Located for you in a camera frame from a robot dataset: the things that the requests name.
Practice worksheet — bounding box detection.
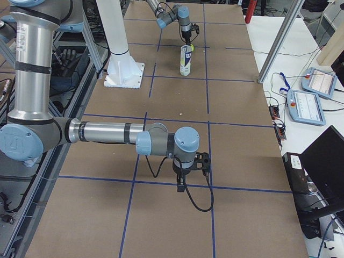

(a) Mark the orange black adapter board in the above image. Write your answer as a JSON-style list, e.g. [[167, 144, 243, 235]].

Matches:
[[268, 105, 280, 119]]

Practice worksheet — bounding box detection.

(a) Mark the red cylinder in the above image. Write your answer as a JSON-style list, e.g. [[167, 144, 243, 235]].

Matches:
[[245, 0, 257, 24]]

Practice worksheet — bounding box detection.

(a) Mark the near teach pendant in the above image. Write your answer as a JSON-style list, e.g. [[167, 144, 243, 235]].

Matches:
[[286, 90, 326, 126]]

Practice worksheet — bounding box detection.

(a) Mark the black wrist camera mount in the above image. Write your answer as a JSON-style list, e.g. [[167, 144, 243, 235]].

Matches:
[[192, 152, 211, 175]]

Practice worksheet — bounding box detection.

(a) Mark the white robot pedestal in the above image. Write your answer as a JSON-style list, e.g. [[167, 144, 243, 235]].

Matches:
[[96, 0, 145, 89]]

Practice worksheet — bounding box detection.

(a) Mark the black monitor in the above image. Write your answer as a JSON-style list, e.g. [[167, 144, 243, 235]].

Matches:
[[300, 125, 343, 222]]

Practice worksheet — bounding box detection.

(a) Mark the black computer box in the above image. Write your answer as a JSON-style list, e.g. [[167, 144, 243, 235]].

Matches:
[[282, 152, 343, 241]]

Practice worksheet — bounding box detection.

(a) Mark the aluminium frame post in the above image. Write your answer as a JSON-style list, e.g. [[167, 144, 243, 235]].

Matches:
[[257, 0, 305, 84]]

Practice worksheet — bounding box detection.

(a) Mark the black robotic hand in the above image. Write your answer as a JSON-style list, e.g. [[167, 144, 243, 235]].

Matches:
[[52, 48, 87, 83]]

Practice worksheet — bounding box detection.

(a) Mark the far teach pendant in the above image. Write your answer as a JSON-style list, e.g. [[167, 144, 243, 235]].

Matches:
[[301, 67, 338, 99]]

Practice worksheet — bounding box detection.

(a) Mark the teach pendant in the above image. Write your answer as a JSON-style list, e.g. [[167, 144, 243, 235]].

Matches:
[[286, 90, 326, 126], [301, 67, 338, 99]]

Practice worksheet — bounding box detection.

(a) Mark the clear tennis ball can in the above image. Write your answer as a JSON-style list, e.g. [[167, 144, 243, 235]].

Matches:
[[180, 45, 192, 76]]

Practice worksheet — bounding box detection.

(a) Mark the black looping gripper cable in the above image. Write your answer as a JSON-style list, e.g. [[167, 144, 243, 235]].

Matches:
[[145, 155, 214, 212]]

